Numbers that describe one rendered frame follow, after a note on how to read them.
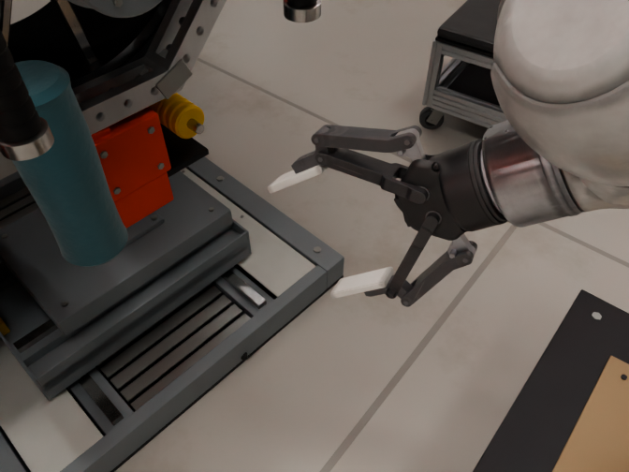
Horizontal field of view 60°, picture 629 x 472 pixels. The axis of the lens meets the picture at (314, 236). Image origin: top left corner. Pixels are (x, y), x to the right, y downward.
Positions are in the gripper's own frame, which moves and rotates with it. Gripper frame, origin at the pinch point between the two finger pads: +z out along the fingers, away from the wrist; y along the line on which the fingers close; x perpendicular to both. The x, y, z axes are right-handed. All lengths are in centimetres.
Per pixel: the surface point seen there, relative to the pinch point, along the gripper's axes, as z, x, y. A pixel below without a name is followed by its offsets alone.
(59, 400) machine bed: 71, 3, -16
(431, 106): 26, -113, -16
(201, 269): 53, -29, -11
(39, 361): 70, 1, -7
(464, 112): 18, -111, -21
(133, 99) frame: 26.9, -13.7, 22.7
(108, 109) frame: 28.1, -10.0, 23.2
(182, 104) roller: 29.2, -24.3, 19.0
